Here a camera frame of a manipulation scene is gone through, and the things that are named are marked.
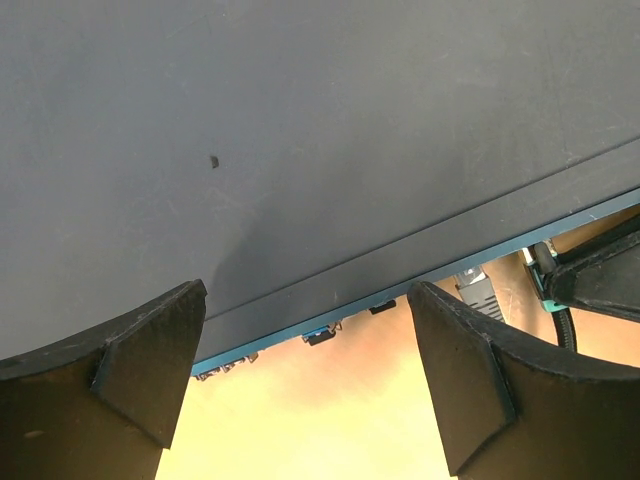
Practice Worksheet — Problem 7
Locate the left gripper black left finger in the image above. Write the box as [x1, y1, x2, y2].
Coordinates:
[1, 280, 207, 479]

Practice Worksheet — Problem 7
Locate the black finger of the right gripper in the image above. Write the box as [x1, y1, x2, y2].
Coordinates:
[547, 215, 639, 322]

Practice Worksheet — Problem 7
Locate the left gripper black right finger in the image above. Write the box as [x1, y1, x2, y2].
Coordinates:
[407, 282, 639, 479]

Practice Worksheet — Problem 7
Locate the grey ethernet cable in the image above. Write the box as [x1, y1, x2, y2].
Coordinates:
[453, 264, 506, 326]

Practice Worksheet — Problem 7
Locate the large black network switch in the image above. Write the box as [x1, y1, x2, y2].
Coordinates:
[1, 1, 639, 371]

